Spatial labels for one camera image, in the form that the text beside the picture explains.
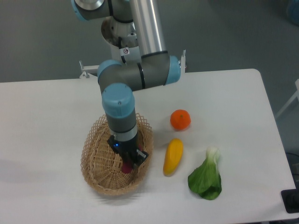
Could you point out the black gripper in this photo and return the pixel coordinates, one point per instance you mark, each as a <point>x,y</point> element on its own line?
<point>128,151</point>

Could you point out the purple sweet potato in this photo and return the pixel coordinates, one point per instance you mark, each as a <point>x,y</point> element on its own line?
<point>126,170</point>

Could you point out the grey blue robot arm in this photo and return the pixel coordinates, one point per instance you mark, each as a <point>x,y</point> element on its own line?
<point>117,95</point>

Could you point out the woven wicker basket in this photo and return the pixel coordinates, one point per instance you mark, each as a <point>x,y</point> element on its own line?
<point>101,167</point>

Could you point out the yellow mango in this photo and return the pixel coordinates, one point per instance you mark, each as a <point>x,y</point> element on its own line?
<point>173,156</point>

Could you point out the orange tangerine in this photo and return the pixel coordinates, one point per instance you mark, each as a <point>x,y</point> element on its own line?
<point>180,119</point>

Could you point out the green bok choy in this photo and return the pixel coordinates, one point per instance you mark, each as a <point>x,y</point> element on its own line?
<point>205,180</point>

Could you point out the black box at table edge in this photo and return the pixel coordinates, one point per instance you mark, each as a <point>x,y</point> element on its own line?
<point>291,200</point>

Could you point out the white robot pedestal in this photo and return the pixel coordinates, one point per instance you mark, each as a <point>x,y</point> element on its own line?
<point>139,44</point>

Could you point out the white frame at right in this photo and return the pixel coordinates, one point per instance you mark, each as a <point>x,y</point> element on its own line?
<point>293,98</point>

